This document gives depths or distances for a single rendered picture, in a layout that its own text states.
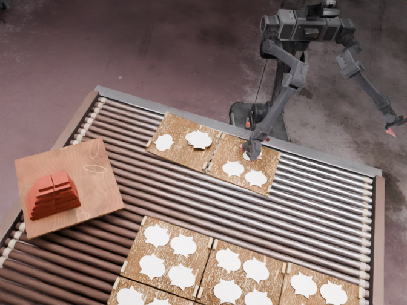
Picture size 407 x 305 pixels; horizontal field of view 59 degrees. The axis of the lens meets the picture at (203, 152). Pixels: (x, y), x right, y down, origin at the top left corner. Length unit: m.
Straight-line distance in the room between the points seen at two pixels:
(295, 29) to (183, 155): 1.07
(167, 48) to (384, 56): 2.75
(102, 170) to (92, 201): 0.20
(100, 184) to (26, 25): 3.16
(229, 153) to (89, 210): 0.94
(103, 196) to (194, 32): 3.05
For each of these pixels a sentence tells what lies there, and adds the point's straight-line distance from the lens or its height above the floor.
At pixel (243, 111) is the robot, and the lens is 3.53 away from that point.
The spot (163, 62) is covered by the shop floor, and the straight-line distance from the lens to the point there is 4.25.
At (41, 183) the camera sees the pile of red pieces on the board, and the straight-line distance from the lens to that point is 1.88.
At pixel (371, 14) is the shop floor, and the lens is 5.90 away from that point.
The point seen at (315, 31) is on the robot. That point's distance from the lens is 2.49.
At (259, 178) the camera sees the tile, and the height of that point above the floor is 0.94.
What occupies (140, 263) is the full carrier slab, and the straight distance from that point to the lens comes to 2.00.
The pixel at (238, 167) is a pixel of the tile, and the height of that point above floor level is 0.94.
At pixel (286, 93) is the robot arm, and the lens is 2.03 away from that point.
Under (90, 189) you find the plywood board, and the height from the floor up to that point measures 1.04.
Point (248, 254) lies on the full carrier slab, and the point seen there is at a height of 0.94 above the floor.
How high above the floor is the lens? 2.86
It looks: 56 degrees down
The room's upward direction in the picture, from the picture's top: 10 degrees clockwise
